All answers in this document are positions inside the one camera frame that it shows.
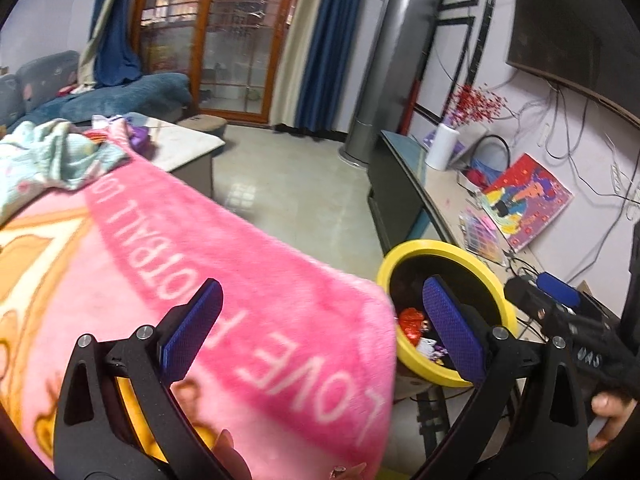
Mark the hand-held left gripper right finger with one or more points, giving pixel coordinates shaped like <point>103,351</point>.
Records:
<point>455,332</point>

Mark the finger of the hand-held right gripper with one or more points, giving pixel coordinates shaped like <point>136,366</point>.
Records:
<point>530,300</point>
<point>557,287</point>

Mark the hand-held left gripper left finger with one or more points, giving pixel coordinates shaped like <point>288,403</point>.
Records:
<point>192,332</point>

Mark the purple snack wrapper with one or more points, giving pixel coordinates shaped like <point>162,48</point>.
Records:
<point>437,352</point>

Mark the red orange crinkled wrapper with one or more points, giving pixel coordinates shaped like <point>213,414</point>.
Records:
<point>412,325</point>

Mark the yellow rimmed black bin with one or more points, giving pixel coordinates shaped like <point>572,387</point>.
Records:
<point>450,255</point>

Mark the person's right hand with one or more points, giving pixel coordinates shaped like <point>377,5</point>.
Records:
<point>612,425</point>

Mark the person's left hand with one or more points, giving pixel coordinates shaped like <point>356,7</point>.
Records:
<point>232,457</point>

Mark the colourful bead tray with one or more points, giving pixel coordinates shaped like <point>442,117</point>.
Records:
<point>482,235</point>

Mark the colourful figure painting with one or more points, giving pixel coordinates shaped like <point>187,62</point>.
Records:
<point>530,200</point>

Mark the pink bear printed blanket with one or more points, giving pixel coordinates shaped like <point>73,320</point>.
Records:
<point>225,240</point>

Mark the dark television cabinet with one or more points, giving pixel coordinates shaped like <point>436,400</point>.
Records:
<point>445,195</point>

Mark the red yarn ball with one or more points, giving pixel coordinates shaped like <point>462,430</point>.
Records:
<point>475,172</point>

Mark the white ribbed vase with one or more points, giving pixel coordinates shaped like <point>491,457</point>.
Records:
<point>442,147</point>

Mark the white top coffee table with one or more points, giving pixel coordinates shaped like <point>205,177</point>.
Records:
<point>185,145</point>

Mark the red berry branches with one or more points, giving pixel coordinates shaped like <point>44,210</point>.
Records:
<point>477,105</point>

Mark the purple bag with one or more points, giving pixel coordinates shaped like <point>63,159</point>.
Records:
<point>139,137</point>

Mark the light green cartoon quilt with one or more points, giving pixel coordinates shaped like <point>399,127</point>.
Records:
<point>45,160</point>

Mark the blue patterned sofa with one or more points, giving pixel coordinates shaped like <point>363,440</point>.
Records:
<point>125,95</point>

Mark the pink cloth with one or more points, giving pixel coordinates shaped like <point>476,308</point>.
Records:
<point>75,90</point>

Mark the grey tower air conditioner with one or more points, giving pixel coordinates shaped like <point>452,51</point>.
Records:
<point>395,60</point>

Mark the wooden glass sliding door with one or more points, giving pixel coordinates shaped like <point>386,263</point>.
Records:
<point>225,35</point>

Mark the blue and beige curtain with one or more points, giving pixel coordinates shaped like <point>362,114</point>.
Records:
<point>112,25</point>
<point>325,50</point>

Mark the wall television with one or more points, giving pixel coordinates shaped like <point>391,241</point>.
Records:
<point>575,25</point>

